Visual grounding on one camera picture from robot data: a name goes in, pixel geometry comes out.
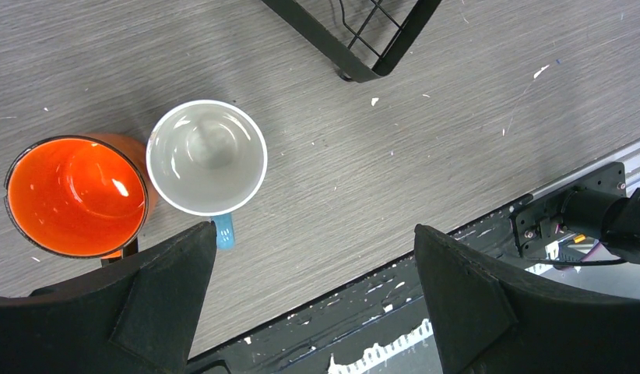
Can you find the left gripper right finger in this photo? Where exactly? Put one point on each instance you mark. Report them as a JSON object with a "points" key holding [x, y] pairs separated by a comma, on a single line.
{"points": [[492, 317]]}

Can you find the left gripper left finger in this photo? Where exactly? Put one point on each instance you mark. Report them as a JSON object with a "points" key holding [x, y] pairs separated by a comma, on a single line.
{"points": [[138, 315]]}

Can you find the large orange mug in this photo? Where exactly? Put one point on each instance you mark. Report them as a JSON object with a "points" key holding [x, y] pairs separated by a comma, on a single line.
{"points": [[81, 196]]}

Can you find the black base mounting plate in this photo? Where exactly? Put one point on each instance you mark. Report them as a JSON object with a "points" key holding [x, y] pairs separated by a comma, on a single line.
{"points": [[379, 322]]}

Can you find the blue mug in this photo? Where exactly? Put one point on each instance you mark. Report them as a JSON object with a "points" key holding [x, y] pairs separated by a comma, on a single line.
{"points": [[207, 158]]}

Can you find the black wire dish rack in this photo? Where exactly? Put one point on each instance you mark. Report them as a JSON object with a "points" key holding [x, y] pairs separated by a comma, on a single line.
{"points": [[366, 42]]}

